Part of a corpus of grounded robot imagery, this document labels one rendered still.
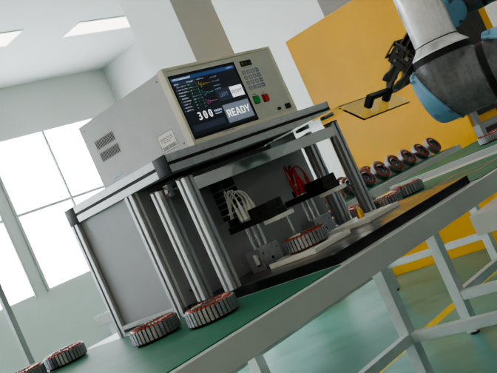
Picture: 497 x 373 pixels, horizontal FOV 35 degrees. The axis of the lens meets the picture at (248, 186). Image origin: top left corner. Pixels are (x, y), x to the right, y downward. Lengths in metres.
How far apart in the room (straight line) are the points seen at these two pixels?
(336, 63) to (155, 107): 3.98
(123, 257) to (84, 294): 7.17
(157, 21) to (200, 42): 0.38
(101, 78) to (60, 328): 3.30
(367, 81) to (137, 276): 3.97
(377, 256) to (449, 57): 0.43
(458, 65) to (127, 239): 0.93
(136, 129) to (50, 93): 7.81
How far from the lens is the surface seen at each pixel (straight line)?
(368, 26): 5.74
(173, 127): 1.98
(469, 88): 1.54
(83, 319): 9.14
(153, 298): 2.02
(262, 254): 1.96
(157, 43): 6.32
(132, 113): 2.08
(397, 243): 1.73
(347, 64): 5.86
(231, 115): 2.07
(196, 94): 2.01
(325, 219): 2.18
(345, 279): 1.56
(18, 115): 9.52
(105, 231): 2.07
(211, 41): 6.27
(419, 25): 1.57
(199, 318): 1.58
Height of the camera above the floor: 0.93
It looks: 1 degrees up
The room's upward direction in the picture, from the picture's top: 24 degrees counter-clockwise
